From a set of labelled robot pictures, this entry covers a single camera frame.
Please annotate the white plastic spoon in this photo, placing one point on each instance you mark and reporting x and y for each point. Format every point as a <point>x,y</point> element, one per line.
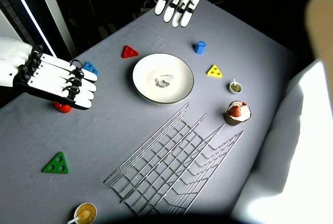
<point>84,214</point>

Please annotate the tan blurry panel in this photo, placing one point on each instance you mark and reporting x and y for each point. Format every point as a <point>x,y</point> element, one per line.
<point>322,20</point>

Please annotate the blue triangle block with holes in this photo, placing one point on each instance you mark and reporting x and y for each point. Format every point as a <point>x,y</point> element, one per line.
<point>89,66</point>

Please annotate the tiny white spoon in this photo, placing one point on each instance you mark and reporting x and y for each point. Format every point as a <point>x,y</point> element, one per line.
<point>234,80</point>

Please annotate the white cup with yellow filling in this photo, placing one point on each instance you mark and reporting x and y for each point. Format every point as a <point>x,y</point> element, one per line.
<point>83,206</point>

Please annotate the red cylinder block white cross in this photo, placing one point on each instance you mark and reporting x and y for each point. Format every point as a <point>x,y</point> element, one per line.
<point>63,109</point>

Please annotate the small white sauce cup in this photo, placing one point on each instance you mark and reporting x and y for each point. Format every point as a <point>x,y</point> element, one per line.
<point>235,90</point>

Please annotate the white frame post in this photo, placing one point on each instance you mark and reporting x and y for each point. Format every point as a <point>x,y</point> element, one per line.
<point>55,7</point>

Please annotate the blue hexagonal block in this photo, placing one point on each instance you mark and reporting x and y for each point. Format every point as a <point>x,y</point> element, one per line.
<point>199,49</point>

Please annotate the yellow triangle block with holes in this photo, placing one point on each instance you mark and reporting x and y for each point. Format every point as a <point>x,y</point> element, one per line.
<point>219,75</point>

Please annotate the green triangle block with holes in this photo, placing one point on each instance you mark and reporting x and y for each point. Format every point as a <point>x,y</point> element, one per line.
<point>57,164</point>

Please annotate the red triangle block with holes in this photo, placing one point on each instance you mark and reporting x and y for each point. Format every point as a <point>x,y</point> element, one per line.
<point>129,52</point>

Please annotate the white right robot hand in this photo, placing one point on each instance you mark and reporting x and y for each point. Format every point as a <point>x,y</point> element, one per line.
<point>52,75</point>

